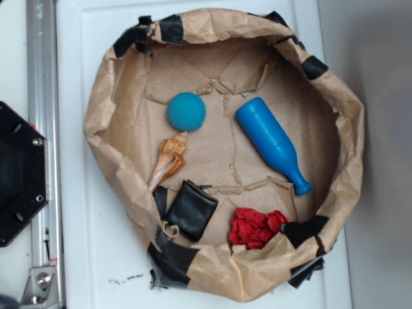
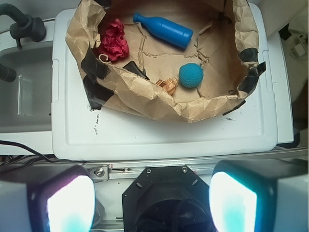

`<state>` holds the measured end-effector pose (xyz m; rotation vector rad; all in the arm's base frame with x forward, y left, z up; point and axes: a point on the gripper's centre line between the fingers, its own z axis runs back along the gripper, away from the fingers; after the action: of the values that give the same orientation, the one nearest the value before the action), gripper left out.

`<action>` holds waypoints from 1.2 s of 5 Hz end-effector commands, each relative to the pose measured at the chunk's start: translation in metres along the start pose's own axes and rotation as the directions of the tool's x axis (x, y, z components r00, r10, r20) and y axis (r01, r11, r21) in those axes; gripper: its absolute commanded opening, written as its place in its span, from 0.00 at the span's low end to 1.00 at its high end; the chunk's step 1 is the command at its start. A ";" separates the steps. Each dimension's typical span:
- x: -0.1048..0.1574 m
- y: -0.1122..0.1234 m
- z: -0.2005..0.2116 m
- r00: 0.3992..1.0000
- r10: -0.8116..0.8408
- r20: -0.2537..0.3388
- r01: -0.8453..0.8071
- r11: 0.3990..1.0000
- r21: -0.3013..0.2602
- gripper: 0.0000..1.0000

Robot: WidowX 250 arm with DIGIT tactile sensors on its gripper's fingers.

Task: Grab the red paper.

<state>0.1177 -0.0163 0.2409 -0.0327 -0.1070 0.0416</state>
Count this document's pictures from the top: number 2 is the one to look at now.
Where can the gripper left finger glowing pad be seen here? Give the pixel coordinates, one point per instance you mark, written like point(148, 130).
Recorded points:
point(47, 198)

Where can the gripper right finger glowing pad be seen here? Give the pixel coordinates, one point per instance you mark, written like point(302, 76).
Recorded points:
point(266, 195)

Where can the red crumpled paper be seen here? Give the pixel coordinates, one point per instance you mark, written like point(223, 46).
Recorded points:
point(113, 42)

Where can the white plastic bin lid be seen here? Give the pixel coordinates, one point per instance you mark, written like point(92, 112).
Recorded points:
point(80, 133)

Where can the grey sink basin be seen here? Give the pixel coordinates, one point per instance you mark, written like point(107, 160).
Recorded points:
point(25, 103)

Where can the teal crocheted ball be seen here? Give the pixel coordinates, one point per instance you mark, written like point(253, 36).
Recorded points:
point(190, 75)

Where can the wooden interlocking puzzle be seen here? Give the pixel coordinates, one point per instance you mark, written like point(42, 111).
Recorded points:
point(169, 85)

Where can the brown crumpled paper bag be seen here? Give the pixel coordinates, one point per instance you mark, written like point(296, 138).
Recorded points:
point(225, 45)

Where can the white power adapter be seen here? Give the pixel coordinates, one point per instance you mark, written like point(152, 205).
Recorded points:
point(301, 49)

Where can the blue plastic bottle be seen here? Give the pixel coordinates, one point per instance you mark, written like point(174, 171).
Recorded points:
point(166, 30)

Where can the black octagonal mount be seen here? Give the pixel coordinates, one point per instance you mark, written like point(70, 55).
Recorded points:
point(167, 199)

